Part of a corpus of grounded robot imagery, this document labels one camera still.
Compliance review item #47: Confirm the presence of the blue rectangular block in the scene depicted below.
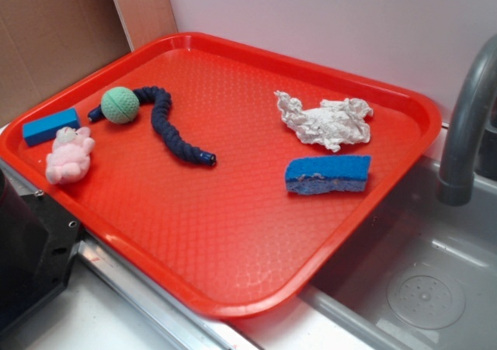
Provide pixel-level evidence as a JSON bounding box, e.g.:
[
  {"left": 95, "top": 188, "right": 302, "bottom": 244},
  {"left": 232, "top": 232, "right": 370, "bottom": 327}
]
[{"left": 22, "top": 108, "right": 81, "bottom": 147}]

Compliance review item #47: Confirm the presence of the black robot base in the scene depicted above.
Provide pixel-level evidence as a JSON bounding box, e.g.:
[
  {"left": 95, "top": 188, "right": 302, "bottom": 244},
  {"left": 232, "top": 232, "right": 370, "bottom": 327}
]
[{"left": 1, "top": 174, "right": 82, "bottom": 336}]

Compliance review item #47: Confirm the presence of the red plastic tray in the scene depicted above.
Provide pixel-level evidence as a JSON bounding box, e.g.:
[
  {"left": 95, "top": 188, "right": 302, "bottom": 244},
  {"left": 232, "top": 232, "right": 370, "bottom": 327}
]
[{"left": 1, "top": 33, "right": 442, "bottom": 319}]

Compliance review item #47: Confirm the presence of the blue sponge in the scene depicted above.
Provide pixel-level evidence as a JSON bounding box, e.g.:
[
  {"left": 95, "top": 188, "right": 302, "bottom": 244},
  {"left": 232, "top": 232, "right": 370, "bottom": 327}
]
[{"left": 284, "top": 155, "right": 372, "bottom": 196}]

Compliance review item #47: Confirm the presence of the crumpled white paper towel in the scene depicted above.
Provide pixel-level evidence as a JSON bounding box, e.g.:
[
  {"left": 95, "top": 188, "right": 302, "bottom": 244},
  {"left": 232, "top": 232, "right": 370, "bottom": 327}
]
[{"left": 274, "top": 91, "right": 374, "bottom": 153}]

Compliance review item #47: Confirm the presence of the green dimpled ball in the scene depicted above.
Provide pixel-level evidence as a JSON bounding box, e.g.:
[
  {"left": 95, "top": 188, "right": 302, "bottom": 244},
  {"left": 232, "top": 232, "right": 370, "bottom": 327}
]
[{"left": 100, "top": 87, "right": 140, "bottom": 124}]

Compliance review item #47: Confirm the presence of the grey plastic sink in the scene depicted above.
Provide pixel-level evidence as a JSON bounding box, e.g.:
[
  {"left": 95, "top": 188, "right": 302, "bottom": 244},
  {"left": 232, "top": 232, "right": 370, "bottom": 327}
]
[{"left": 301, "top": 159, "right": 496, "bottom": 349}]

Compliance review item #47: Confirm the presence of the grey faucet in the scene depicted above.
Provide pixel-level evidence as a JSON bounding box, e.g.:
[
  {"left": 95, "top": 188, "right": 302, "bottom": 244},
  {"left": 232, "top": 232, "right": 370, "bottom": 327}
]
[{"left": 436, "top": 36, "right": 496, "bottom": 206}]

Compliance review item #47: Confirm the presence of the brown cardboard panel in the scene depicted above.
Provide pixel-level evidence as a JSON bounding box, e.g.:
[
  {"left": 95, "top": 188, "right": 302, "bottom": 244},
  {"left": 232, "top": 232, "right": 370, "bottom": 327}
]
[{"left": 1, "top": 0, "right": 177, "bottom": 125}]

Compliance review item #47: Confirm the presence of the dark blue braided rope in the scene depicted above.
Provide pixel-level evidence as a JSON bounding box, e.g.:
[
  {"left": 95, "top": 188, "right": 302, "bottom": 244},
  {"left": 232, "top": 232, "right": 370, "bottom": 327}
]
[{"left": 87, "top": 85, "right": 217, "bottom": 168}]

